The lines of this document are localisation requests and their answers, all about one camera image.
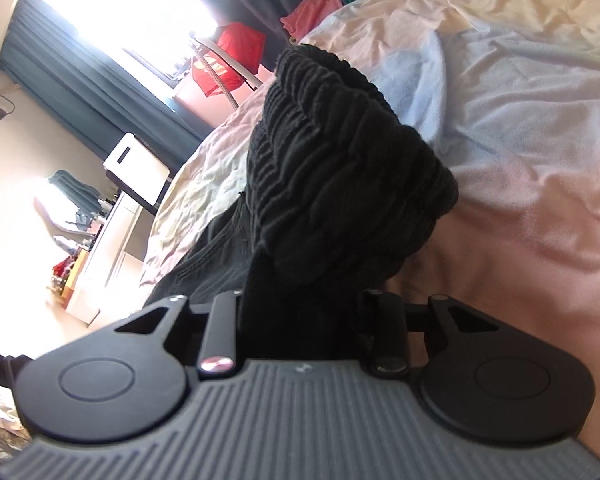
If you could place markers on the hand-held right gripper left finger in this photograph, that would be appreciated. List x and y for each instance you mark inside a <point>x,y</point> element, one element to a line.
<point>222,330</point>

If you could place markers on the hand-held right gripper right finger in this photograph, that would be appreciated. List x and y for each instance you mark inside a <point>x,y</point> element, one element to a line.
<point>392,330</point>

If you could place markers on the black ribbed knit garment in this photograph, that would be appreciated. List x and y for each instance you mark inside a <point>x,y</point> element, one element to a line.
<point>340,175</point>

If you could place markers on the black denim cloth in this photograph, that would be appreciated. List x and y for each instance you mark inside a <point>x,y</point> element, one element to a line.
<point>215,255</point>

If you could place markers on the white desk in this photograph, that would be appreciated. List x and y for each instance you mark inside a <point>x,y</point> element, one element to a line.
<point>110,260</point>

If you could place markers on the desk clutter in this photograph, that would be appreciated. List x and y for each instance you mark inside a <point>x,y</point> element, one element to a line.
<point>67,277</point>

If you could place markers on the teal towel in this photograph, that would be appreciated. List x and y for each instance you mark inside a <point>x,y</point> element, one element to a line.
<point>75,190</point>

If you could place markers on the bed with pastel sheet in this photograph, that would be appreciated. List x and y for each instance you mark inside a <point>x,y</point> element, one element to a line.
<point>505,135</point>

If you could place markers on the pink box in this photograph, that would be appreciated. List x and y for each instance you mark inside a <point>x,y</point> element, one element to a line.
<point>205,102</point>

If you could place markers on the silver foil sheet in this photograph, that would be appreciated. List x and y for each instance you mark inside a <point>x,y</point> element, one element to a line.
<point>0,425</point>

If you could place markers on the teal curtain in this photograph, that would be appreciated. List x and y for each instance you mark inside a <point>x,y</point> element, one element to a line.
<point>90,90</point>

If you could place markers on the red garment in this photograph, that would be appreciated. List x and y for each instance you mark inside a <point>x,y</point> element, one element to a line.
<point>240,47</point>

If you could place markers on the pink garment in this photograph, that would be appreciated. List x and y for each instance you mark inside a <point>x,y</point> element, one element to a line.
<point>312,12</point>

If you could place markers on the window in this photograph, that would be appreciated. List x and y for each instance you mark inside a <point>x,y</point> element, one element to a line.
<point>120,5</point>

